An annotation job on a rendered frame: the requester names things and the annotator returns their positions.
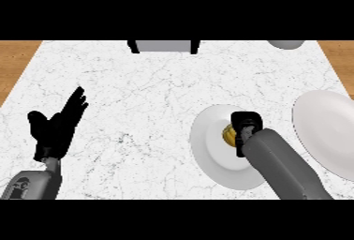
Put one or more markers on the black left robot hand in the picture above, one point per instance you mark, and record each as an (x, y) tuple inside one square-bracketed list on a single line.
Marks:
[(59, 131)]

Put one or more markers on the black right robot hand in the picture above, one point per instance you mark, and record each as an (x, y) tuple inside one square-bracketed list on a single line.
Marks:
[(246, 120)]

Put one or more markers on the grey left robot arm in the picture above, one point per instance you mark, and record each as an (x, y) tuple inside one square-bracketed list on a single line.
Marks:
[(32, 184)]

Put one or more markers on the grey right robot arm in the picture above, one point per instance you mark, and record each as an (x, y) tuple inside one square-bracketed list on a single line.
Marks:
[(280, 165)]

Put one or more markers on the yellow squash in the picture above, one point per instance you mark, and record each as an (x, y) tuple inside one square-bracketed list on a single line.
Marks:
[(228, 135)]

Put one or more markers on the small white plate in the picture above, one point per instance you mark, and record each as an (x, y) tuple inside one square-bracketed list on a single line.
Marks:
[(215, 156)]

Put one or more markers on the large white plate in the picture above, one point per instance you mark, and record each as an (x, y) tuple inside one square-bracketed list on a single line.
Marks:
[(329, 131)]

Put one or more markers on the grey round bowl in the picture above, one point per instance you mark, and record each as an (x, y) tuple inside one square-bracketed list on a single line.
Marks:
[(284, 44)]

